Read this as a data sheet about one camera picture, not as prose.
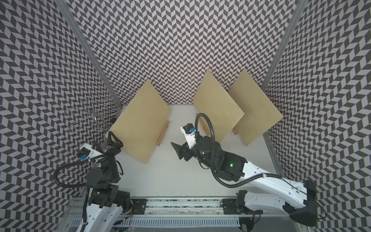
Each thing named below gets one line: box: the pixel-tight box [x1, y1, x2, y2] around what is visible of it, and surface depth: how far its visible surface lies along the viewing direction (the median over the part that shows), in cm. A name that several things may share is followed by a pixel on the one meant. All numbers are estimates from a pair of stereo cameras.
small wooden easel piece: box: [155, 120, 170, 146], surface depth 97 cm
